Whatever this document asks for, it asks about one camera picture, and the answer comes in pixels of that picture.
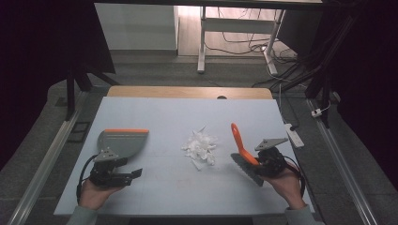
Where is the orange-handled grey brush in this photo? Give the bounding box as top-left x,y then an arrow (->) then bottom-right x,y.
230,122 -> 266,188

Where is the person's right hand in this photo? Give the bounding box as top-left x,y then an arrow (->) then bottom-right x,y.
261,168 -> 307,210

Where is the black and red gripper cable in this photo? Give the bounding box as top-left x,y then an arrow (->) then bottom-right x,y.
283,155 -> 306,199

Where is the white cabinet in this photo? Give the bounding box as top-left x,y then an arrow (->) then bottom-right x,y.
94,3 -> 180,52

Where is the grey dustpan with orange edge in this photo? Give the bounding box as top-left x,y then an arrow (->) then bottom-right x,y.
97,127 -> 150,159

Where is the white power strip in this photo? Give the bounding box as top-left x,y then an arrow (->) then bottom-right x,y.
283,123 -> 305,149

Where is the aluminium rail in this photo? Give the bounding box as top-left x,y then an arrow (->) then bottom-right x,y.
305,98 -> 380,225
7,91 -> 89,225

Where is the pile of white paper scraps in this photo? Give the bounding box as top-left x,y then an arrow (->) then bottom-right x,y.
180,126 -> 219,172

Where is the tangle of black floor cables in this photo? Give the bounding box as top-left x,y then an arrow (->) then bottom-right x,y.
205,7 -> 314,90

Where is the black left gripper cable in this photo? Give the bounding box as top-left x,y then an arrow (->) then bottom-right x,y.
76,154 -> 100,204

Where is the wooden table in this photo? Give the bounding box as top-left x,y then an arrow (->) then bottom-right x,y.
106,85 -> 274,100

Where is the white desk frame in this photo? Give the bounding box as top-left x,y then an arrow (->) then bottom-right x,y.
196,6 -> 286,76

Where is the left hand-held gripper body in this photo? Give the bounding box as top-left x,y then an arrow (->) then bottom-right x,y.
88,148 -> 132,188

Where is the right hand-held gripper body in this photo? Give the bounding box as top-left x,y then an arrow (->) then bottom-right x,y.
253,137 -> 289,178

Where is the black metal stand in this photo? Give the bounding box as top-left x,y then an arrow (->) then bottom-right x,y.
303,12 -> 360,129
64,61 -> 121,122

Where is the person's left hand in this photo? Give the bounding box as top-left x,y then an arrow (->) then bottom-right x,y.
78,178 -> 125,211

